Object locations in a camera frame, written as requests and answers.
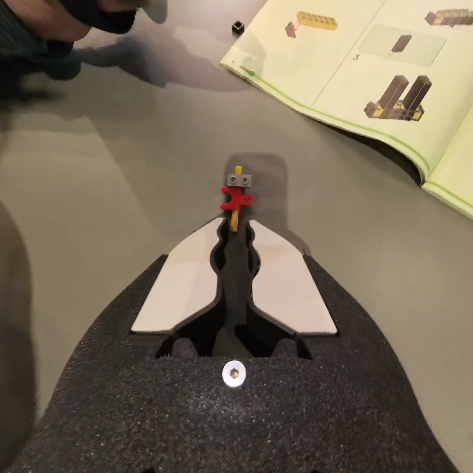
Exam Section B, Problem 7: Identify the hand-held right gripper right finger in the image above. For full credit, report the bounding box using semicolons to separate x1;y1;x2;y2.
251;220;338;335

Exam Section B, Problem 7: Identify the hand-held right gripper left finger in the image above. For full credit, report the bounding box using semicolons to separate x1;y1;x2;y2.
131;218;226;333

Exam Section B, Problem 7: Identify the red yellow grey brick assembly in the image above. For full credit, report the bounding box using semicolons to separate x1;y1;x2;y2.
220;166;254;233

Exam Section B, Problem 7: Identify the grey desk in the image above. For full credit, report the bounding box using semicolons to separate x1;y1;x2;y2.
0;0;473;473

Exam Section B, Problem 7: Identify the person's left hand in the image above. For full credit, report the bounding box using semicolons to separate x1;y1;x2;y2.
14;0;101;42

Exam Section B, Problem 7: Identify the pale green instruction booklet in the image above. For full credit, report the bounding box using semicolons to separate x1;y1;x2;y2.
220;0;473;222

